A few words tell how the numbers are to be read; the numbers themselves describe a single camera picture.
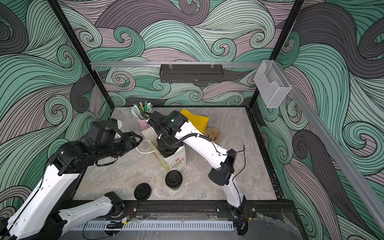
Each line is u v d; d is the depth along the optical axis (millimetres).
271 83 782
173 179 718
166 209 745
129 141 527
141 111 950
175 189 788
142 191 766
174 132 469
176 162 748
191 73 957
